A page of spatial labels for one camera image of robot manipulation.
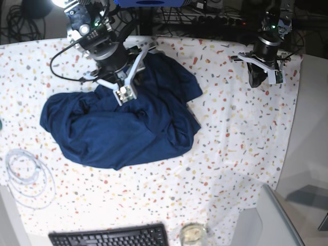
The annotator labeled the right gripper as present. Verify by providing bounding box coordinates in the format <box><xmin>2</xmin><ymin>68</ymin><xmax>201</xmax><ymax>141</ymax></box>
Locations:
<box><xmin>85</xmin><ymin>43</ymin><xmax>156</xmax><ymax>106</ymax></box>

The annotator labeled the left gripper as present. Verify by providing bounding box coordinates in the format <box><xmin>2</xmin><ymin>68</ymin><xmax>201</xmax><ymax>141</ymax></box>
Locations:
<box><xmin>230</xmin><ymin>52</ymin><xmax>292</xmax><ymax>88</ymax></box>

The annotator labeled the dark blue t-shirt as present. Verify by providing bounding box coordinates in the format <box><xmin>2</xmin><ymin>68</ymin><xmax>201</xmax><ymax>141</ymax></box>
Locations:
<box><xmin>40</xmin><ymin>53</ymin><xmax>202</xmax><ymax>170</ymax></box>

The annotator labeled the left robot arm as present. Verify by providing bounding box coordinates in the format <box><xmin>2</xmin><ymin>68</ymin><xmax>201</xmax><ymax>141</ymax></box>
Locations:
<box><xmin>230</xmin><ymin>1</ymin><xmax>294</xmax><ymax>88</ymax></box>

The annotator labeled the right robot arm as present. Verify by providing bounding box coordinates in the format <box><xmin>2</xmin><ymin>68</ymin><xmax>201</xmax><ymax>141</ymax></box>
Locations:
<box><xmin>63</xmin><ymin>1</ymin><xmax>149</xmax><ymax>106</ymax></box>

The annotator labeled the terrazzo patterned tablecloth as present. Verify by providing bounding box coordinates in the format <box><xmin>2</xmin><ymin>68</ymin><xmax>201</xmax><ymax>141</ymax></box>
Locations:
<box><xmin>1</xmin><ymin>36</ymin><xmax>302</xmax><ymax>245</ymax></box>

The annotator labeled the black power strip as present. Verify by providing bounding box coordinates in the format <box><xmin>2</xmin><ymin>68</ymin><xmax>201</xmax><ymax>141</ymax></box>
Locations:
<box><xmin>153</xmin><ymin>12</ymin><xmax>247</xmax><ymax>26</ymax></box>

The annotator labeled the blue box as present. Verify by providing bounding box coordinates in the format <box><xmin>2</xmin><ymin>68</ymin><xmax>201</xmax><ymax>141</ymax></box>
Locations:
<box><xmin>114</xmin><ymin>0</ymin><xmax>192</xmax><ymax>8</ymax></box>

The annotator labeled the black keyboard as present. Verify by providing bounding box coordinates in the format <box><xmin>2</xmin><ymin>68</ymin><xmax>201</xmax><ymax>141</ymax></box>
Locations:
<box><xmin>48</xmin><ymin>223</ymin><xmax>169</xmax><ymax>246</ymax></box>

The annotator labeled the glass jar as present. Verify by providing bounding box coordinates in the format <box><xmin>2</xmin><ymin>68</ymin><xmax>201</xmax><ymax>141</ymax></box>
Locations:
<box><xmin>179</xmin><ymin>223</ymin><xmax>208</xmax><ymax>246</ymax></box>

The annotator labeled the coiled white cable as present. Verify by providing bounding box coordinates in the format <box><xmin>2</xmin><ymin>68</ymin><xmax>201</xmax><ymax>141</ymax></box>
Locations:
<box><xmin>5</xmin><ymin>148</ymin><xmax>57</xmax><ymax>211</ymax></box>

